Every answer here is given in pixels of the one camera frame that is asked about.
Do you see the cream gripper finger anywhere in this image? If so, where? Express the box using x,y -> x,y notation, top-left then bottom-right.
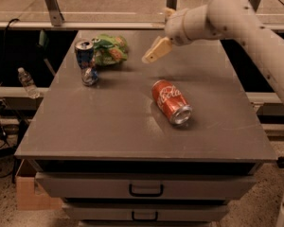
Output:
142,36 -> 172,63

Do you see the green rice chip bag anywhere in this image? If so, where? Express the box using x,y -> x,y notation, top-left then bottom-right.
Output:
92,34 -> 128,66

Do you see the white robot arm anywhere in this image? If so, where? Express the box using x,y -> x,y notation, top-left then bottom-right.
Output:
143,0 -> 284,227

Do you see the orange coca-cola can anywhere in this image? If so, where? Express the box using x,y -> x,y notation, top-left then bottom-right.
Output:
151,79 -> 192,125

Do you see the crushed redbull can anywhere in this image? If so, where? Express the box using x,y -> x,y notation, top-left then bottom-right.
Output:
75,39 -> 98,86

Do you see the clear plastic water bottle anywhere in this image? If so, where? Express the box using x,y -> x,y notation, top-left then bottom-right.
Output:
18,67 -> 40,99

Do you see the upper grey drawer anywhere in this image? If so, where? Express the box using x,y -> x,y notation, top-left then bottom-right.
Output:
36,172 -> 256,201

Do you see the grey drawer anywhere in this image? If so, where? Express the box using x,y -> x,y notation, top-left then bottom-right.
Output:
62,203 -> 228,222
36,172 -> 256,201

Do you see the lower grey drawer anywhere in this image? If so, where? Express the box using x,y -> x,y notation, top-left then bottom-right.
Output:
62,203 -> 228,222

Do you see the cardboard box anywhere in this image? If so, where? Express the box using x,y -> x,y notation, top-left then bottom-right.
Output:
15,160 -> 62,211

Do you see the green handled tool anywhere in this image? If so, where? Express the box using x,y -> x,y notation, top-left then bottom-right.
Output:
38,29 -> 56,76

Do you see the left metal bracket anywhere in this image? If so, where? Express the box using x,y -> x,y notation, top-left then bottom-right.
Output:
44,0 -> 64,26

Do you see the black upper drawer handle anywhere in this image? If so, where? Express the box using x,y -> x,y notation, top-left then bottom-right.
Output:
128,184 -> 164,198

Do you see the black drawer handle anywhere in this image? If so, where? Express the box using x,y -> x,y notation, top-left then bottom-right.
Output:
128,184 -> 164,198
131,211 -> 159,222

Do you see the black cable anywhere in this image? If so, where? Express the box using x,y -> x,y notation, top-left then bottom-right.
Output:
0,17 -> 22,109

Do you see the black lower drawer handle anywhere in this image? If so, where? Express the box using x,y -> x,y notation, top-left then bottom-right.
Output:
131,211 -> 159,222

